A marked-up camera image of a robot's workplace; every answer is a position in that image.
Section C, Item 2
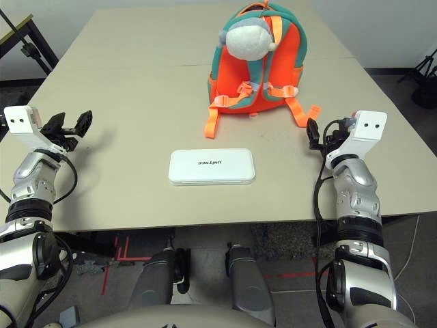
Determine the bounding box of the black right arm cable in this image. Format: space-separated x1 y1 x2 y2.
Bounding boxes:
313 119 342 328

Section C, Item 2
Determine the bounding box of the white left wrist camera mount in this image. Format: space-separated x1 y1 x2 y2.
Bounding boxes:
3 105 66 154

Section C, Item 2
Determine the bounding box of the white rectangular pencil case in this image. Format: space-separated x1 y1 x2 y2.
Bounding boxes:
167 148 256 187

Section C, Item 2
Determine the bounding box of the beige robot torso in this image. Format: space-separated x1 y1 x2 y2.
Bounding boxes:
73 303 274 328

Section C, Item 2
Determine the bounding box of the grey white plush toy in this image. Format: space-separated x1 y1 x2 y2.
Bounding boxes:
217 17 278 61

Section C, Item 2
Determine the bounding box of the grey foot pedal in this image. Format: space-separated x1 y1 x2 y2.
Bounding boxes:
59 305 81 325

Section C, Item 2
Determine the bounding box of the red floor tape cross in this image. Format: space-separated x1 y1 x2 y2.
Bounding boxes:
266 269 328 278

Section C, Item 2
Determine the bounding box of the side table with black frame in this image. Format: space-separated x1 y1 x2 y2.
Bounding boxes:
0 13 59 74

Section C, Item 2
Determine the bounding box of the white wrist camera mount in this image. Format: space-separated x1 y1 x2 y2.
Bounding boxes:
3 105 66 154
324 110 389 170

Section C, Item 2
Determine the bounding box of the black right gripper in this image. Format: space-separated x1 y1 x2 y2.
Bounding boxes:
306 118 349 154

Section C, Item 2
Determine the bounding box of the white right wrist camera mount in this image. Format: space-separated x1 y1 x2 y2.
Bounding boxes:
324 110 389 170

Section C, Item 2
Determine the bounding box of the grey crumpled cloth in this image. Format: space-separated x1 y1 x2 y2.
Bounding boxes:
76 261 103 276

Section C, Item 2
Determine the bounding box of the grey robot leg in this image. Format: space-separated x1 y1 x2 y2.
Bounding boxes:
227 243 276 325
131 247 192 308

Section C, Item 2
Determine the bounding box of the black stand with clamp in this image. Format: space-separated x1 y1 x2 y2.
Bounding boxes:
0 8 45 74

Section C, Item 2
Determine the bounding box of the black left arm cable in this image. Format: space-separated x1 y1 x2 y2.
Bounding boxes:
33 155 79 328

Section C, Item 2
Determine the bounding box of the black tripod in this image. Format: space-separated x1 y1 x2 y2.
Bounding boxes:
397 49 437 83

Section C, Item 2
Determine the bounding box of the grey left robot leg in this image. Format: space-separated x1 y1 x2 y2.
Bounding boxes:
131 247 192 308

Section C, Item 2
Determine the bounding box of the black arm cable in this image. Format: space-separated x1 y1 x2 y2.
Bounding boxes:
313 119 342 328
33 155 79 328

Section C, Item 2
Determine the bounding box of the orange and teal backpack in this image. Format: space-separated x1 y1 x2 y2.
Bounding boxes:
203 0 322 139

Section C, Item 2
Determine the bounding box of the black bag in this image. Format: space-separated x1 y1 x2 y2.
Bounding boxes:
411 73 437 110

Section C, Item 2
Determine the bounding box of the black table base bar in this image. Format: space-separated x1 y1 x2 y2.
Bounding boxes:
73 232 117 256

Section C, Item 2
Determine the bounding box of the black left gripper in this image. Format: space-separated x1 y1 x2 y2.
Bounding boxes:
40 109 94 152

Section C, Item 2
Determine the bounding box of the grey right robot leg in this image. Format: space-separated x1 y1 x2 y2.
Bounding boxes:
227 243 276 325

